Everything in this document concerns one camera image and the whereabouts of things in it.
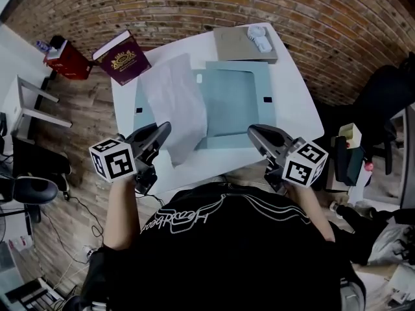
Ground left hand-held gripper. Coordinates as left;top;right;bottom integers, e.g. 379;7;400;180
89;121;172;196

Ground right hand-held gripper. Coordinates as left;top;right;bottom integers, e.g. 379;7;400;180
247;124;329;192

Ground white plastic bag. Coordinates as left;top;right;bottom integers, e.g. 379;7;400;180
369;222;415;266
138;52;208;168

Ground person's right forearm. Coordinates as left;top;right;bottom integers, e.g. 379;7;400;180
287;183;337;242

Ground person's left forearm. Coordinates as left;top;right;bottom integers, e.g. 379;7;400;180
103;176;140;251

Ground white table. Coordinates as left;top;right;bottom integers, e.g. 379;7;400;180
110;23;325;196

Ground dark flat case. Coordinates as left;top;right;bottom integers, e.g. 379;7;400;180
333;135;366;187

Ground beige box with red button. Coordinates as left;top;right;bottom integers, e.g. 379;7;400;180
338;123;362;149

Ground maroon hardcover book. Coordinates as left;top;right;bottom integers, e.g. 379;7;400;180
92;29;152;87

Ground brown cardboard box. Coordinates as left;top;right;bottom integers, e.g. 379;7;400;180
213;27;279;65

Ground white handheld fan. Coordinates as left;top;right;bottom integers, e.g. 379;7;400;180
245;26;273;54

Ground black office chair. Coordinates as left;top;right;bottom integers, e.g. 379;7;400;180
356;52;415;174

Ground person's black t-shirt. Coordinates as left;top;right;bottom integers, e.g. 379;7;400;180
80;183;367;311

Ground black oval chair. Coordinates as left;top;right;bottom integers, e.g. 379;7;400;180
14;175;59;223

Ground white power strip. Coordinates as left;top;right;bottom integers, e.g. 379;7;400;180
79;244;98;262

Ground white side desk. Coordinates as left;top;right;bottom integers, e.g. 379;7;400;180
6;75;74;141

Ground black cable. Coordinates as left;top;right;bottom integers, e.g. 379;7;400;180
69;196;107;239

